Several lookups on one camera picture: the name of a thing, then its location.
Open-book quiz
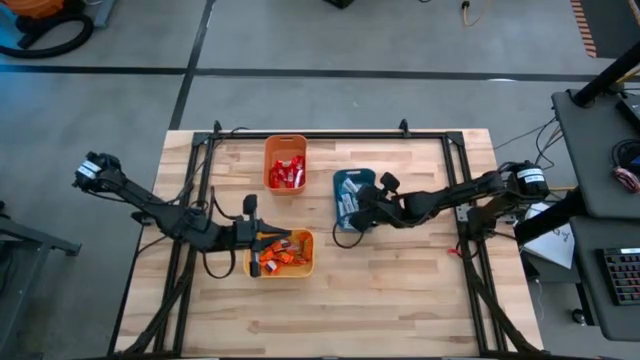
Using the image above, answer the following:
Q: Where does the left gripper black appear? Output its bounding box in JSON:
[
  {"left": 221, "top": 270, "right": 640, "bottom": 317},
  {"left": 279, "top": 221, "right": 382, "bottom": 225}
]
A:
[{"left": 231, "top": 193, "right": 293, "bottom": 279}]

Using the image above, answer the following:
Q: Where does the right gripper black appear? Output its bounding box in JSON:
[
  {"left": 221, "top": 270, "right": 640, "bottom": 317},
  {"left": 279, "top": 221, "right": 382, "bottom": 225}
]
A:
[{"left": 347, "top": 171, "right": 408, "bottom": 233}]

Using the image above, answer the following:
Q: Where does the teal plastic basket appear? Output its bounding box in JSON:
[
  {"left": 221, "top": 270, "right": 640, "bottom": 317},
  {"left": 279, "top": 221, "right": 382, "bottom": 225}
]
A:
[{"left": 332, "top": 167, "right": 383, "bottom": 234}]

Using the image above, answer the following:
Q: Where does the yellow plastic basket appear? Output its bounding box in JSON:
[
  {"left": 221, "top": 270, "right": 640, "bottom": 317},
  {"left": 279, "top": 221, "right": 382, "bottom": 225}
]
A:
[{"left": 243, "top": 227, "right": 317, "bottom": 279}]

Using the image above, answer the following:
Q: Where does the orange plastic basket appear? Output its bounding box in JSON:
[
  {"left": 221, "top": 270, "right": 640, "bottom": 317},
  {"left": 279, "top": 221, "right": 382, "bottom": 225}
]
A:
[{"left": 263, "top": 133, "right": 309, "bottom": 196}]

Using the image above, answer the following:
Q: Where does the black diagonal strut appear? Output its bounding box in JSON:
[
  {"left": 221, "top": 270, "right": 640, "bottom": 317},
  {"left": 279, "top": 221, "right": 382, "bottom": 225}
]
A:
[{"left": 513, "top": 187, "right": 589, "bottom": 246}]

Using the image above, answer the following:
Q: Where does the white paper sheet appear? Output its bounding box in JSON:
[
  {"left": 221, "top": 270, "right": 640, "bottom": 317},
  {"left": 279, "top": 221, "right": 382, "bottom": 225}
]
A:
[{"left": 522, "top": 202, "right": 576, "bottom": 270}]

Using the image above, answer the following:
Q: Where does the grey desk top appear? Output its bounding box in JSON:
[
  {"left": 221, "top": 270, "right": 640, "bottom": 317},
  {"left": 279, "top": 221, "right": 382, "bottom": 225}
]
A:
[
  {"left": 551, "top": 88, "right": 640, "bottom": 221},
  {"left": 569, "top": 219, "right": 640, "bottom": 344}
]

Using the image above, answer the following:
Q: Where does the grey metal table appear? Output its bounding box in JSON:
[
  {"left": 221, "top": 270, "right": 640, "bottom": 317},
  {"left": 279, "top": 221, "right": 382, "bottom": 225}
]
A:
[{"left": 0, "top": 199, "right": 82, "bottom": 359}]

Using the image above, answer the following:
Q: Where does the backlit black keyboard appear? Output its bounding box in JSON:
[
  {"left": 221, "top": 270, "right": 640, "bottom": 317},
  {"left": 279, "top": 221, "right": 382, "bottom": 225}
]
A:
[{"left": 595, "top": 247, "right": 640, "bottom": 306}]

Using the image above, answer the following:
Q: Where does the black metal pole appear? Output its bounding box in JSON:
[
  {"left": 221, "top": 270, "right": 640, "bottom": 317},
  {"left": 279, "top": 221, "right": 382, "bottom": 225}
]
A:
[{"left": 571, "top": 42, "right": 640, "bottom": 109}]

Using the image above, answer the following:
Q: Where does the black mat striped edge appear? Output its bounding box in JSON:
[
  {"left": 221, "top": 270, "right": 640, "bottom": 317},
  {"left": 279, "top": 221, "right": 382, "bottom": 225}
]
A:
[{"left": 569, "top": 0, "right": 640, "bottom": 59}]

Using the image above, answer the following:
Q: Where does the orange vacuum cleaner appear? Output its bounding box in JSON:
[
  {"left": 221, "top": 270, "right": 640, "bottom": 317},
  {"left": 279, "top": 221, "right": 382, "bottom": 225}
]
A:
[{"left": 2, "top": 0, "right": 66, "bottom": 20}]

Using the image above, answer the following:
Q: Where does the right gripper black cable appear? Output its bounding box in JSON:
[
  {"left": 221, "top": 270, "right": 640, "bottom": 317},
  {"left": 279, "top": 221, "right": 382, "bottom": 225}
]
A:
[{"left": 331, "top": 218, "right": 367, "bottom": 250}]

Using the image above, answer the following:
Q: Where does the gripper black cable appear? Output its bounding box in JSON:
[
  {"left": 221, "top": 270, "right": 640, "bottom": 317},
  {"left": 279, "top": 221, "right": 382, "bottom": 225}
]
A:
[
  {"left": 331, "top": 218, "right": 367, "bottom": 250},
  {"left": 201, "top": 248, "right": 237, "bottom": 280}
]

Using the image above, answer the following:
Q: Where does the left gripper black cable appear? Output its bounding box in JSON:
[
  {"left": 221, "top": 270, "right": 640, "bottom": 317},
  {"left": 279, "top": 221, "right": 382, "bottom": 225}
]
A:
[{"left": 201, "top": 248, "right": 237, "bottom": 280}]

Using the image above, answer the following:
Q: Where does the black aluminium table frame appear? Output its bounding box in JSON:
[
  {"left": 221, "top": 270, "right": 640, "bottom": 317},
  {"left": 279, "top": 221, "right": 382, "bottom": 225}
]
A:
[{"left": 117, "top": 118, "right": 539, "bottom": 359}]

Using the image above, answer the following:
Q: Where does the yellow cable with plug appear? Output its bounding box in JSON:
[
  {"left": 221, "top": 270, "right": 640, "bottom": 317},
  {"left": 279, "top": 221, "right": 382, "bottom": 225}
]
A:
[{"left": 460, "top": 0, "right": 494, "bottom": 29}]

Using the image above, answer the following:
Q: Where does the black coiled cable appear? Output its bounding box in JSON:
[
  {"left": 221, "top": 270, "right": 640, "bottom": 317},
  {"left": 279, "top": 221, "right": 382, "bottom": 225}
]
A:
[{"left": 610, "top": 138, "right": 640, "bottom": 169}]

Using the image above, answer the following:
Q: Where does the red white braided cable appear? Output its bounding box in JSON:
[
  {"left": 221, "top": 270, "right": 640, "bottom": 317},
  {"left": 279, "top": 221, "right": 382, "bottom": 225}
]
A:
[{"left": 612, "top": 166, "right": 640, "bottom": 195}]

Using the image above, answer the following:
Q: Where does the black vacuum hose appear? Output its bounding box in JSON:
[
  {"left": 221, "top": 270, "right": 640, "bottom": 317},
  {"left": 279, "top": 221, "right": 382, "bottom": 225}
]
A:
[{"left": 0, "top": 12, "right": 96, "bottom": 60}]

